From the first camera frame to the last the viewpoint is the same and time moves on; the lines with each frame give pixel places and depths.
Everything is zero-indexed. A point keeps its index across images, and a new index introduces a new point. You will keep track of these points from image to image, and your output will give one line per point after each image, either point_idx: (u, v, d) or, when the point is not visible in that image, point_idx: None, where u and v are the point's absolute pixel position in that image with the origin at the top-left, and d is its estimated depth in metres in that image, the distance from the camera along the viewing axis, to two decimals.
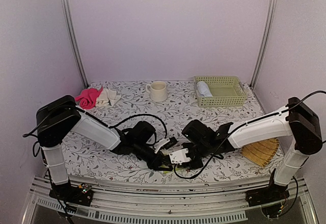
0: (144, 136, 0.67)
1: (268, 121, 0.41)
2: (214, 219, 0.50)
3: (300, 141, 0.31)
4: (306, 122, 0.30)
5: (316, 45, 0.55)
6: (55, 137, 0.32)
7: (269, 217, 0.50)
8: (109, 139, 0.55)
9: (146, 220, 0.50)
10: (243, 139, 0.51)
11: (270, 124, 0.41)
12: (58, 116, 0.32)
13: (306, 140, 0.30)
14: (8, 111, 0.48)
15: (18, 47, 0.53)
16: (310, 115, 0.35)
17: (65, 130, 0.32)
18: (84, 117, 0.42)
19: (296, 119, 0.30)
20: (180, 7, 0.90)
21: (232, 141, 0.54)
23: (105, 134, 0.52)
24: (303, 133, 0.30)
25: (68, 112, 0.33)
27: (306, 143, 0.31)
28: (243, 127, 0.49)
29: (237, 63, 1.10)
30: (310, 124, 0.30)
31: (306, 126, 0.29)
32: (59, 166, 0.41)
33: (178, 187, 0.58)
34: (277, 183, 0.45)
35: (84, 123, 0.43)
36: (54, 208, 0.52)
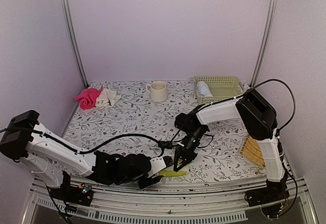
0: (134, 171, 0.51)
1: (225, 104, 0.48)
2: (214, 219, 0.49)
3: (251, 126, 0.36)
4: (252, 107, 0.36)
5: (317, 45, 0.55)
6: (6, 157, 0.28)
7: (269, 217, 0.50)
8: (79, 168, 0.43)
9: (146, 220, 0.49)
10: (208, 117, 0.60)
11: (226, 106, 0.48)
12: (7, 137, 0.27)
13: (253, 123, 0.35)
14: (9, 111, 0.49)
15: (18, 47, 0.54)
16: (265, 106, 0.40)
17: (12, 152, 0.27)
18: (38, 141, 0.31)
19: (242, 103, 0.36)
20: (181, 6, 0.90)
21: (199, 117, 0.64)
23: (73, 163, 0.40)
24: (249, 116, 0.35)
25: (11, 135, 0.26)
27: (253, 128, 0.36)
28: (209, 106, 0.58)
29: (237, 63, 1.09)
30: (258, 112, 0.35)
31: (250, 109, 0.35)
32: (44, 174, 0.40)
33: (178, 188, 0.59)
34: (271, 179, 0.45)
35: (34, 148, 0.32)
36: (54, 208, 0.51)
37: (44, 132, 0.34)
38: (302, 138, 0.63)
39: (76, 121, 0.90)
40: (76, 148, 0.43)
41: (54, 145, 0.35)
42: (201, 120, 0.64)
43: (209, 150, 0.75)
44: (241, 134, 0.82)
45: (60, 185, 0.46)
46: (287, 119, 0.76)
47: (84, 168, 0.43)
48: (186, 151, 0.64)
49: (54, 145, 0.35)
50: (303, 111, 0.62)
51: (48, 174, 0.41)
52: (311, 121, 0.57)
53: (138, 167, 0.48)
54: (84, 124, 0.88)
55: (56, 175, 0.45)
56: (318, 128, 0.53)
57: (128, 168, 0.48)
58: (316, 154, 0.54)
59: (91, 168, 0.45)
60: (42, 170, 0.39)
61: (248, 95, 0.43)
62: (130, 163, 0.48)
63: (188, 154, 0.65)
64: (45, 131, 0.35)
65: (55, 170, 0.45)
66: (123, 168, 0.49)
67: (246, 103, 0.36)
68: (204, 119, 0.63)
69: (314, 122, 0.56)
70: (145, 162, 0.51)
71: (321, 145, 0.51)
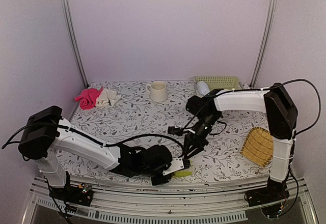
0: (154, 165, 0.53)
1: (249, 94, 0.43)
2: (214, 219, 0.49)
3: (271, 121, 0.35)
4: (279, 104, 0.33)
5: (317, 45, 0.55)
6: (32, 153, 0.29)
7: (269, 217, 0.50)
8: (104, 160, 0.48)
9: (146, 220, 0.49)
10: (227, 106, 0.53)
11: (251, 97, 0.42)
12: (35, 133, 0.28)
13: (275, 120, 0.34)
14: (9, 111, 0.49)
15: (18, 47, 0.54)
16: (290, 104, 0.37)
17: (40, 149, 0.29)
18: (65, 135, 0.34)
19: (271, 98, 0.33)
20: (181, 6, 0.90)
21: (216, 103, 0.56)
23: (100, 155, 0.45)
24: (275, 112, 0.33)
25: (40, 132, 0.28)
27: (276, 126, 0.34)
28: (229, 92, 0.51)
29: (237, 63, 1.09)
30: (283, 109, 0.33)
31: (279, 106, 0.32)
32: (53, 173, 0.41)
33: (178, 188, 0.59)
34: (273, 178, 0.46)
35: (65, 143, 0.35)
36: (54, 207, 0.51)
37: (69, 126, 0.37)
38: (302, 138, 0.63)
39: (76, 121, 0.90)
40: (102, 141, 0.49)
41: (80, 140, 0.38)
42: (218, 107, 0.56)
43: (209, 150, 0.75)
44: (241, 134, 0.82)
45: (64, 186, 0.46)
46: None
47: (109, 160, 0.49)
48: (196, 138, 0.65)
49: (80, 140, 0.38)
50: (303, 111, 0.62)
51: (57, 174, 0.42)
52: (311, 121, 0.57)
53: (163, 158, 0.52)
54: (84, 124, 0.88)
55: (63, 176, 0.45)
56: (318, 128, 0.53)
57: (153, 159, 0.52)
58: (316, 154, 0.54)
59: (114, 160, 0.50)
60: (54, 170, 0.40)
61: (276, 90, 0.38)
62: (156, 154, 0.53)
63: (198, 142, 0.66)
64: (70, 126, 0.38)
65: (62, 171, 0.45)
66: (146, 159, 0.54)
67: (274, 98, 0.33)
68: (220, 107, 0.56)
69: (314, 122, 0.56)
70: (164, 151, 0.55)
71: (321, 145, 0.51)
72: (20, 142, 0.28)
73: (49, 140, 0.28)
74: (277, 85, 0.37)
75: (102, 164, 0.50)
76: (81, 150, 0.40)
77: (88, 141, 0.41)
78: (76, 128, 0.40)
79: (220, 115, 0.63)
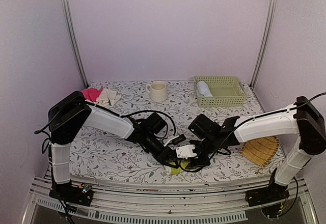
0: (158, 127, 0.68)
1: (276, 118, 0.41)
2: (214, 219, 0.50)
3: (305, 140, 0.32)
4: (314, 122, 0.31)
5: (316, 45, 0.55)
6: (70, 133, 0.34)
7: (270, 217, 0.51)
8: (123, 128, 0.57)
9: (146, 220, 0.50)
10: (249, 135, 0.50)
11: (278, 120, 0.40)
12: (69, 113, 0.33)
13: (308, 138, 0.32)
14: (8, 112, 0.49)
15: (19, 48, 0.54)
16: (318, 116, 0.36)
17: (77, 126, 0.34)
18: (94, 110, 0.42)
19: (304, 118, 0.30)
20: (181, 6, 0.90)
21: (238, 136, 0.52)
23: (119, 124, 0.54)
24: (311, 131, 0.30)
25: (77, 109, 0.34)
27: (310, 143, 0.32)
28: (248, 122, 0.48)
29: (237, 63, 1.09)
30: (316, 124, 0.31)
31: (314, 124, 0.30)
32: (64, 165, 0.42)
33: (178, 188, 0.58)
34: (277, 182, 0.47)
35: (96, 116, 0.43)
36: (54, 208, 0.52)
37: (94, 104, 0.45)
38: None
39: None
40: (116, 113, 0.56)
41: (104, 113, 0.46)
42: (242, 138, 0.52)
43: None
44: None
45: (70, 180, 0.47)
46: None
47: (127, 127, 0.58)
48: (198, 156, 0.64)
49: (104, 113, 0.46)
50: None
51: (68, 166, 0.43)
52: None
53: (163, 121, 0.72)
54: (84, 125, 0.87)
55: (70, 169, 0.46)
56: None
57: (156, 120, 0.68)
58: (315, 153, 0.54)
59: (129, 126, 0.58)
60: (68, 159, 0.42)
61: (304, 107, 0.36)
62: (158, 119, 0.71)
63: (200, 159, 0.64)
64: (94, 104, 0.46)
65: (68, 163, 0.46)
66: (153, 122, 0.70)
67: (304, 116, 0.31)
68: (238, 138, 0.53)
69: None
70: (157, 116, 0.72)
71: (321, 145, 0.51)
72: (56, 126, 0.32)
73: (82, 117, 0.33)
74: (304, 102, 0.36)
75: (121, 134, 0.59)
76: (106, 121, 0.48)
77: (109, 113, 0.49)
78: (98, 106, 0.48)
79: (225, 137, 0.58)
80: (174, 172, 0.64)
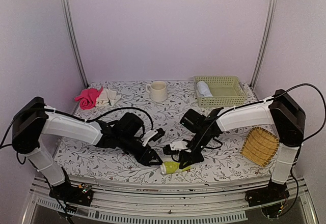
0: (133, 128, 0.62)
1: (253, 109, 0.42)
2: (214, 219, 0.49)
3: (283, 132, 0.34)
4: (288, 114, 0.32)
5: (317, 45, 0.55)
6: (30, 142, 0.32)
7: (270, 217, 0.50)
8: (92, 135, 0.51)
9: (146, 220, 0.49)
10: (231, 124, 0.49)
11: (254, 110, 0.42)
12: (26, 121, 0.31)
13: (287, 129, 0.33)
14: (8, 111, 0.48)
15: (19, 48, 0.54)
16: (298, 109, 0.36)
17: (38, 133, 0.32)
18: (52, 116, 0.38)
19: (276, 108, 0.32)
20: (181, 6, 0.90)
21: (220, 124, 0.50)
23: (85, 132, 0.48)
24: (284, 121, 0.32)
25: (32, 118, 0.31)
27: (288, 135, 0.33)
28: (229, 112, 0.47)
29: (237, 63, 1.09)
30: (292, 116, 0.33)
31: (287, 115, 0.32)
32: (48, 168, 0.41)
33: (178, 188, 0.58)
34: (274, 180, 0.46)
35: (54, 123, 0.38)
36: (54, 208, 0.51)
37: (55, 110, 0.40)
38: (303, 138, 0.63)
39: None
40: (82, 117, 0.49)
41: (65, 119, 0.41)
42: (223, 128, 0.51)
43: (209, 149, 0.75)
44: (241, 134, 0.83)
45: (64, 179, 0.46)
46: None
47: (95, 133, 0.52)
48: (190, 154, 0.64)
49: (65, 119, 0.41)
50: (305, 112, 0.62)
51: (54, 168, 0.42)
52: (312, 120, 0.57)
53: (137, 119, 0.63)
54: None
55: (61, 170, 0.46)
56: (319, 128, 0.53)
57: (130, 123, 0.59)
58: (316, 154, 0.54)
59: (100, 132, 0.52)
60: (50, 163, 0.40)
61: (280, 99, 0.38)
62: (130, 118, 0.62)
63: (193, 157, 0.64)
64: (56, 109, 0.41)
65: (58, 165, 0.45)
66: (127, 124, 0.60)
67: (280, 108, 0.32)
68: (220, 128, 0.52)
69: (315, 122, 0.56)
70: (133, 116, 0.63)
71: (321, 145, 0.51)
72: (12, 136, 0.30)
73: (40, 124, 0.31)
74: (281, 94, 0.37)
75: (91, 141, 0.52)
76: (69, 129, 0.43)
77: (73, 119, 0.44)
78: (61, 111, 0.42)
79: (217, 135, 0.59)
80: (171, 172, 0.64)
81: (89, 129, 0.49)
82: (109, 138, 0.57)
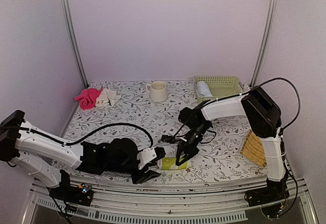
0: (119, 157, 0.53)
1: (230, 101, 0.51)
2: (214, 219, 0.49)
3: (254, 122, 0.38)
4: (257, 106, 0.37)
5: (317, 46, 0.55)
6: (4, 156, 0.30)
7: (270, 217, 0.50)
8: (68, 160, 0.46)
9: (146, 220, 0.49)
10: (213, 114, 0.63)
11: (231, 102, 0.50)
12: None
13: (257, 121, 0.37)
14: (8, 112, 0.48)
15: (19, 48, 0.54)
16: (270, 105, 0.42)
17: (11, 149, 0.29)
18: (26, 136, 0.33)
19: (248, 100, 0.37)
20: (181, 6, 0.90)
21: (205, 113, 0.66)
23: (61, 155, 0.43)
24: (254, 112, 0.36)
25: (3, 135, 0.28)
27: (258, 126, 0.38)
28: (214, 103, 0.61)
29: (237, 63, 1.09)
30: (262, 110, 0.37)
31: (255, 107, 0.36)
32: (40, 174, 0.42)
33: (178, 188, 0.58)
34: (271, 177, 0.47)
35: (28, 144, 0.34)
36: (54, 208, 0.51)
37: (29, 129, 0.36)
38: (303, 138, 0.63)
39: (76, 121, 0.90)
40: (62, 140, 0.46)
41: (40, 140, 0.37)
42: (207, 116, 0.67)
43: (209, 150, 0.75)
44: (241, 134, 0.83)
45: (58, 185, 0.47)
46: (288, 119, 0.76)
47: (72, 159, 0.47)
48: (188, 146, 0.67)
49: (42, 139, 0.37)
50: (304, 112, 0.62)
51: (46, 174, 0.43)
52: (311, 121, 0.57)
53: (124, 150, 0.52)
54: (84, 124, 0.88)
55: (54, 175, 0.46)
56: (319, 128, 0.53)
57: (114, 152, 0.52)
58: (316, 154, 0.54)
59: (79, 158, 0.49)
60: (38, 168, 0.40)
61: (254, 93, 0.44)
62: (115, 147, 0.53)
63: (190, 149, 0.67)
64: (31, 127, 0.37)
65: (52, 170, 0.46)
66: (110, 152, 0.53)
67: (251, 100, 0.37)
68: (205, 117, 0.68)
69: (314, 122, 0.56)
70: (126, 143, 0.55)
71: (321, 146, 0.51)
72: None
73: (11, 142, 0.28)
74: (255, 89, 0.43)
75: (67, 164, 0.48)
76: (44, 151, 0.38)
77: (50, 141, 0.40)
78: (37, 130, 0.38)
79: (209, 124, 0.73)
80: (167, 168, 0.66)
81: (65, 154, 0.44)
82: (91, 165, 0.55)
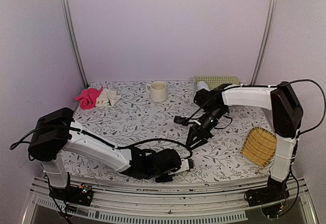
0: (167, 167, 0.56)
1: (257, 91, 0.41)
2: (214, 219, 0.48)
3: (276, 119, 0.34)
4: (285, 102, 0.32)
5: (316, 46, 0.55)
6: (45, 155, 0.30)
7: (269, 217, 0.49)
8: (116, 162, 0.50)
9: (146, 220, 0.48)
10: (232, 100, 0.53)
11: (259, 94, 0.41)
12: (47, 134, 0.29)
13: (280, 118, 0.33)
14: (7, 112, 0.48)
15: (19, 48, 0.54)
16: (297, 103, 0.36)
17: (55, 150, 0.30)
18: (77, 138, 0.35)
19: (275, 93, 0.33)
20: (181, 7, 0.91)
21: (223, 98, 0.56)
23: (111, 158, 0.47)
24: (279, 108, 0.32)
25: (53, 133, 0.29)
27: (280, 123, 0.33)
28: (237, 88, 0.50)
29: (237, 63, 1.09)
30: (290, 107, 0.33)
31: (283, 102, 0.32)
32: (56, 174, 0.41)
33: (178, 188, 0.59)
34: (274, 177, 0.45)
35: (77, 145, 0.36)
36: (54, 207, 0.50)
37: (81, 129, 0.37)
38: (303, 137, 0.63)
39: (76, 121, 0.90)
40: (113, 143, 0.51)
41: (90, 143, 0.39)
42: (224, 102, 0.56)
43: (209, 150, 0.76)
44: (241, 134, 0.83)
45: (65, 186, 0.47)
46: None
47: (121, 162, 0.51)
48: (201, 130, 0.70)
49: (91, 141, 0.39)
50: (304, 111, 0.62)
51: (60, 175, 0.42)
52: (311, 120, 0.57)
53: (174, 161, 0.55)
54: (84, 124, 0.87)
55: (65, 177, 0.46)
56: (319, 127, 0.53)
57: (165, 162, 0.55)
58: (316, 154, 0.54)
59: (128, 163, 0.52)
60: (59, 171, 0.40)
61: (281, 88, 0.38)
62: (167, 158, 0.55)
63: (203, 133, 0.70)
64: (82, 127, 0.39)
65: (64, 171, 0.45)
66: (159, 161, 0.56)
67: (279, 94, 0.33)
68: (223, 102, 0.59)
69: (314, 122, 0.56)
70: (175, 154, 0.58)
71: (321, 145, 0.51)
72: (31, 144, 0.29)
73: (58, 143, 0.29)
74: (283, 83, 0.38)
75: (114, 166, 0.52)
76: (91, 151, 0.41)
77: (102, 145, 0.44)
78: (87, 129, 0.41)
79: (226, 109, 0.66)
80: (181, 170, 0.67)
81: (116, 158, 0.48)
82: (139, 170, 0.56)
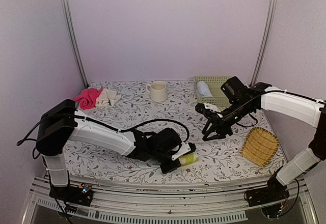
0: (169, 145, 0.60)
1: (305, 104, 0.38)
2: (214, 219, 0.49)
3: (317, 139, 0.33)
4: None
5: (317, 46, 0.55)
6: (55, 145, 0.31)
7: (269, 217, 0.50)
8: (121, 145, 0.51)
9: (146, 220, 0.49)
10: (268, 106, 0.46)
11: (306, 108, 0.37)
12: (55, 124, 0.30)
13: (320, 138, 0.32)
14: (7, 112, 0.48)
15: (19, 48, 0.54)
16: None
17: (63, 140, 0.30)
18: (82, 124, 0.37)
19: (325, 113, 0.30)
20: (181, 7, 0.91)
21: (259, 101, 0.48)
23: (117, 140, 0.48)
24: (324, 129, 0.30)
25: (59, 123, 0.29)
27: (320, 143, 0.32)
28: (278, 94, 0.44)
29: (237, 63, 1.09)
30: None
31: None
32: (58, 172, 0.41)
33: (178, 188, 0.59)
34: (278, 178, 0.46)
35: (83, 132, 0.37)
36: (54, 208, 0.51)
37: (85, 116, 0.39)
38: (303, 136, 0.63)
39: None
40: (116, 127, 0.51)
41: (96, 129, 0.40)
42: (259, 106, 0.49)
43: (209, 150, 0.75)
44: (241, 134, 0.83)
45: (66, 185, 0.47)
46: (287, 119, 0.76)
47: (126, 144, 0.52)
48: (221, 124, 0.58)
49: (96, 127, 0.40)
50: None
51: (63, 172, 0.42)
52: None
53: (176, 138, 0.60)
54: None
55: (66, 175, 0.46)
56: None
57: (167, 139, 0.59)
58: None
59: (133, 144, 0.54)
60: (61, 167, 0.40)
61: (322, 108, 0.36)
62: (168, 135, 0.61)
63: (223, 129, 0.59)
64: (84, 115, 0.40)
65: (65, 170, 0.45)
66: (162, 139, 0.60)
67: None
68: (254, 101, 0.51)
69: None
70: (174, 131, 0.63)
71: None
72: (39, 137, 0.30)
73: (65, 132, 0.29)
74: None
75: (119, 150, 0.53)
76: (98, 137, 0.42)
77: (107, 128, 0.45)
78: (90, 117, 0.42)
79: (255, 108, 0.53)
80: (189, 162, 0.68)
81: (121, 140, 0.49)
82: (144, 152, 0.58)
